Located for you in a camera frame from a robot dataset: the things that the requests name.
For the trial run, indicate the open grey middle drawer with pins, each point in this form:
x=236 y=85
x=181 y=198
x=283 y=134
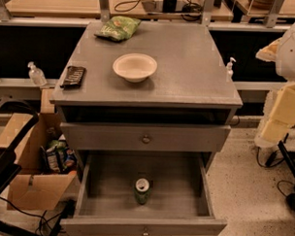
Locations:
x=179 y=203

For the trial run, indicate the grey drawer cabinet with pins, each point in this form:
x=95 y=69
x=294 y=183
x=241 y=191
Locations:
x=191 y=85

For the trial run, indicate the wooden desk background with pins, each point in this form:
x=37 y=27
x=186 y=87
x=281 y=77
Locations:
x=84 y=9

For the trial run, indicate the green soda can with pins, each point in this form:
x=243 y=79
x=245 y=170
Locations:
x=142 y=190

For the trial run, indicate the green chip bag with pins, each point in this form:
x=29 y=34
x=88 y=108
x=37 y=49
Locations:
x=118 y=28

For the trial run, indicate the white pump bottle right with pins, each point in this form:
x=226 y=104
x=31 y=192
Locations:
x=229 y=66

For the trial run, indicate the snack bags in box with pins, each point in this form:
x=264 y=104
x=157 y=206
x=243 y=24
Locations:
x=58 y=157

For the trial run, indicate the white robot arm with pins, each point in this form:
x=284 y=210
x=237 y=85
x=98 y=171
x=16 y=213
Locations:
x=285 y=59

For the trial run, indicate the black stand with cables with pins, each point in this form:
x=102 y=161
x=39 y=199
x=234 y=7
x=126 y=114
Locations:
x=276 y=158

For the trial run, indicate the black chair frame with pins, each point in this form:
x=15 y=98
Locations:
x=8 y=168

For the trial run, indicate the white bowl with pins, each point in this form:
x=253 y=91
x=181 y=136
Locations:
x=135 y=67

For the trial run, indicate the clear sanitizer bottle left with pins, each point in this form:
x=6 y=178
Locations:
x=36 y=75

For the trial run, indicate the closed grey top drawer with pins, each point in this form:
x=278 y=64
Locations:
x=133 y=137

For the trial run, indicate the cardboard box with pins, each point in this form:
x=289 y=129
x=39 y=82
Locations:
x=33 y=188

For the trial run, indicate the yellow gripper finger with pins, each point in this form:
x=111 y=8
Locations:
x=269 y=53
x=279 y=116

